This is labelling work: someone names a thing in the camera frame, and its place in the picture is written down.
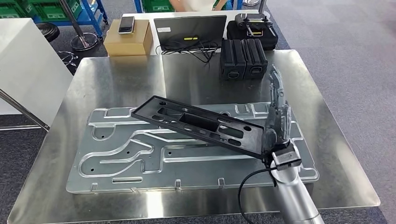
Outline brown cardboard box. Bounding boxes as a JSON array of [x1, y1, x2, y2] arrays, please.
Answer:
[[103, 19, 154, 57]]

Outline stamped silver metal plate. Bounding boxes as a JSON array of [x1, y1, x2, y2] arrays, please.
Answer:
[[65, 102, 320, 195]]

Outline stainless steel workbench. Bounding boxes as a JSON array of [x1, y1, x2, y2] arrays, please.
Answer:
[[7, 49, 381, 224]]

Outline green plastic crate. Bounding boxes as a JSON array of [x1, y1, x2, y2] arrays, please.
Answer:
[[141, 0, 176, 14], [32, 0, 83, 23], [0, 0, 38, 19]]

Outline black smartphone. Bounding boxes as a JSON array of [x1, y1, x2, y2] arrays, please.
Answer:
[[118, 16, 136, 35]]

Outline black plastic plate frame part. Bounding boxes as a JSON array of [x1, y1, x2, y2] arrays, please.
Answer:
[[131, 95, 267, 160]]

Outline chrome tube frame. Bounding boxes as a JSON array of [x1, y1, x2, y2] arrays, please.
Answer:
[[0, 90, 50, 132]]

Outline chrome stanchion post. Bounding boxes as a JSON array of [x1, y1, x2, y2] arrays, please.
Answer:
[[59, 0, 99, 52]]

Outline black laptop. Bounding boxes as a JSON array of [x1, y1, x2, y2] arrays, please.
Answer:
[[154, 14, 227, 52]]

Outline black carry case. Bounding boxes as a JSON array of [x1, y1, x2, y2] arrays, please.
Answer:
[[226, 20, 279, 51]]

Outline black remote controller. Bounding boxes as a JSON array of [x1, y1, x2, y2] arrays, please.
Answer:
[[234, 13, 277, 37]]

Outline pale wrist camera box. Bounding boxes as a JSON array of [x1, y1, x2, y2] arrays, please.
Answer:
[[270, 147, 303, 171]]

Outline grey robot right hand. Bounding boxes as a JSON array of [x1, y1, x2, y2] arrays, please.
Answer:
[[262, 64, 293, 154]]

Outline black round stool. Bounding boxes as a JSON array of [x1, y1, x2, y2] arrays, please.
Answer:
[[35, 22, 79, 75]]

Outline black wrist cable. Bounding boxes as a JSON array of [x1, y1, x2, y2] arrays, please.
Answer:
[[237, 167, 277, 224]]

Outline white cabinet block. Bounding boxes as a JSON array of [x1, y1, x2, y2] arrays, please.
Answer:
[[0, 18, 74, 127]]

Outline black tangled cables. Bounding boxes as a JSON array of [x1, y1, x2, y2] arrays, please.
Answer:
[[156, 38, 221, 64]]

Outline blue metal trolley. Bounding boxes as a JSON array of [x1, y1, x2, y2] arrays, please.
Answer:
[[133, 0, 243, 14], [31, 0, 109, 38]]

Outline person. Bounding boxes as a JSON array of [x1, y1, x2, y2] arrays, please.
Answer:
[[168, 0, 228, 12]]

